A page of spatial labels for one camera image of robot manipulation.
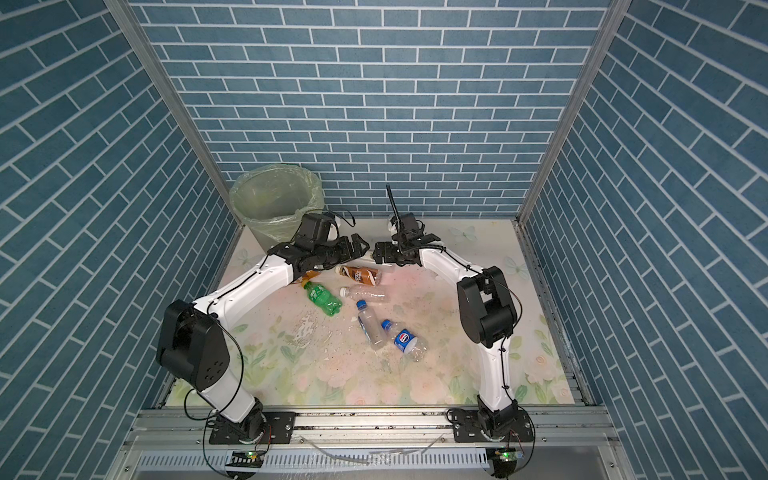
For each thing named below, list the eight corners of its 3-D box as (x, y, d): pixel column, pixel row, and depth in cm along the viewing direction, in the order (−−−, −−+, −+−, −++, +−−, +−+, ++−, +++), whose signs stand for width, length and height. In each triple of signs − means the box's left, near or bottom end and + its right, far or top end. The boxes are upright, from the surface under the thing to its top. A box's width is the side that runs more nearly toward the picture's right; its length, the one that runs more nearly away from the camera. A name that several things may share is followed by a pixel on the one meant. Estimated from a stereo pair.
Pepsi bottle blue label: (376, 335, 91) (376, 328, 87) (387, 321, 94) (387, 314, 90) (418, 365, 85) (419, 358, 82) (428, 349, 89) (430, 342, 85)
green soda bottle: (303, 296, 100) (299, 287, 96) (314, 286, 102) (311, 277, 98) (333, 318, 94) (331, 311, 90) (344, 308, 97) (341, 300, 93)
